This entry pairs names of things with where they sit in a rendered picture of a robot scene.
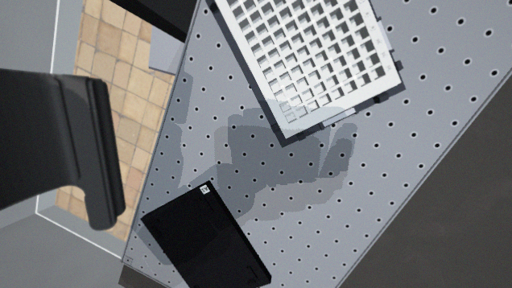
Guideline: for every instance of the black rectangular frame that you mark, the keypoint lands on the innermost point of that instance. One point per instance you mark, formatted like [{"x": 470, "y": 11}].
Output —
[{"x": 204, "y": 242}]

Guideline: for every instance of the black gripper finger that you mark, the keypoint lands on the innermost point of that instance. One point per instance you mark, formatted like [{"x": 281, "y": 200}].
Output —
[{"x": 57, "y": 130}]

